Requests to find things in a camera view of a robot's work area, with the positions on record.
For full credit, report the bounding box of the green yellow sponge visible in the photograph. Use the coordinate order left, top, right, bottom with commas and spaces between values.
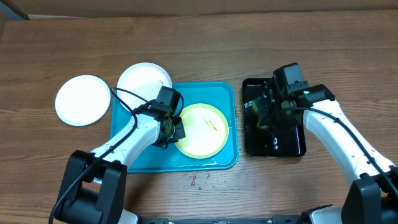
252, 99, 269, 129

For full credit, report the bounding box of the yellow plate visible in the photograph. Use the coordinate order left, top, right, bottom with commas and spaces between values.
175, 103, 229, 159

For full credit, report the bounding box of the white plate with orange stain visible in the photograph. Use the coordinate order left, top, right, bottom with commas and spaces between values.
117, 62, 172, 101

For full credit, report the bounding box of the white plate with small stain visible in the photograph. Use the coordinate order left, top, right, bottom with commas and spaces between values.
55, 75, 111, 126

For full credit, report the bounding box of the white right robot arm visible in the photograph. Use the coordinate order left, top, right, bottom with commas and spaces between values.
256, 85, 397, 224

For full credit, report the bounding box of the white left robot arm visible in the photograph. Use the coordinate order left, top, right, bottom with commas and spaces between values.
49, 114, 185, 224

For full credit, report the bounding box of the black water tray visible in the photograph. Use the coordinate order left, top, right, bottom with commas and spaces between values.
242, 78, 307, 157

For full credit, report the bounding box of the blue plastic tray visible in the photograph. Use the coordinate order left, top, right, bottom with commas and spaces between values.
128, 81, 239, 173

